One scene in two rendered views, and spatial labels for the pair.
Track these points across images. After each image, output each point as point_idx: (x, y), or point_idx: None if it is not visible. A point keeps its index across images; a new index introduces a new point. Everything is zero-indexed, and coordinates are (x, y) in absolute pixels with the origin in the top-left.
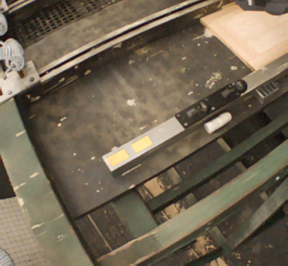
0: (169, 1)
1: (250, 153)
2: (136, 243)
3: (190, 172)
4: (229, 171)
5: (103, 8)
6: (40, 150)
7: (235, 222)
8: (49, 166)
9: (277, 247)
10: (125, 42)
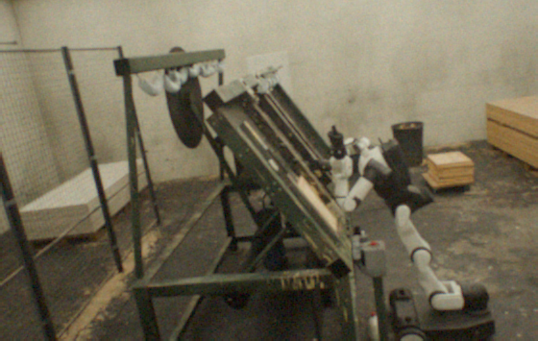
0: None
1: (190, 337)
2: (232, 121)
3: (135, 316)
4: (161, 335)
5: None
6: (231, 103)
7: None
8: (229, 105)
9: None
10: (279, 138)
